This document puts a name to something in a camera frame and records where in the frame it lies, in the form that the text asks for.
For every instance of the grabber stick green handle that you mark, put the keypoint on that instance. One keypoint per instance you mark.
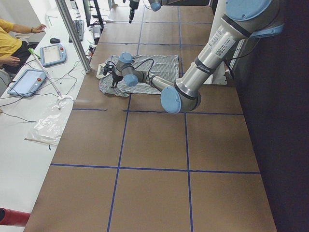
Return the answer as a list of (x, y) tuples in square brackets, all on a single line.
[(60, 95)]

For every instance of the red fire extinguisher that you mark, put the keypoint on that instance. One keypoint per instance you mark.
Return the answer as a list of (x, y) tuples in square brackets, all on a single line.
[(9, 217)]

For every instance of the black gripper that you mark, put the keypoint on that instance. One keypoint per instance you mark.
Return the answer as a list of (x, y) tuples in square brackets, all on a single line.
[(132, 6), (117, 78)]

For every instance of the upper teach pendant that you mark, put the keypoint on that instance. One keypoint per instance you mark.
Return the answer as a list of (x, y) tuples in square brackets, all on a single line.
[(53, 55)]

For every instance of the black computer mouse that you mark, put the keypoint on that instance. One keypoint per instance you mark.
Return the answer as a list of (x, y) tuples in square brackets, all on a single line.
[(54, 40)]

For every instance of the teach pendant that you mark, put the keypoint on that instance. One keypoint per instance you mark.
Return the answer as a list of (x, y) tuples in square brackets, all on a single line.
[(28, 83), (53, 55)]

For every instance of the striped polo shirt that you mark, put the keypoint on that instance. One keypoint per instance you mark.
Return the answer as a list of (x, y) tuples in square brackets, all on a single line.
[(164, 66)]

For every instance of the aluminium frame post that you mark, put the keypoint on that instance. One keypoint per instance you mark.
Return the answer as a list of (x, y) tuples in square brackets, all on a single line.
[(65, 14)]

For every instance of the clear plastic bag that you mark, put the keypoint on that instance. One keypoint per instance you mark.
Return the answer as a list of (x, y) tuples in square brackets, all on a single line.
[(51, 123)]

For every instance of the black keyboard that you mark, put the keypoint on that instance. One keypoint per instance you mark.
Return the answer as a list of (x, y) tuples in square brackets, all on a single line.
[(79, 28)]

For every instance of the person in yellow shirt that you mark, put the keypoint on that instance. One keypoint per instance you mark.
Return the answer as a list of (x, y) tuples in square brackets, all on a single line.
[(15, 52)]

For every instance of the lower teach pendant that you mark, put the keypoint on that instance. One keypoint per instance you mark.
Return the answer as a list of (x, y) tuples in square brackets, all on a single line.
[(28, 83)]

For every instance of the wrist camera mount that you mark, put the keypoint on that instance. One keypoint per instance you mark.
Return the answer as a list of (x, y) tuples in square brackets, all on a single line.
[(108, 68)]

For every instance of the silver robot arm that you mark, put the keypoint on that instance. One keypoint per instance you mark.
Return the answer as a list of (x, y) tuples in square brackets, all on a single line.
[(242, 19), (156, 5)]

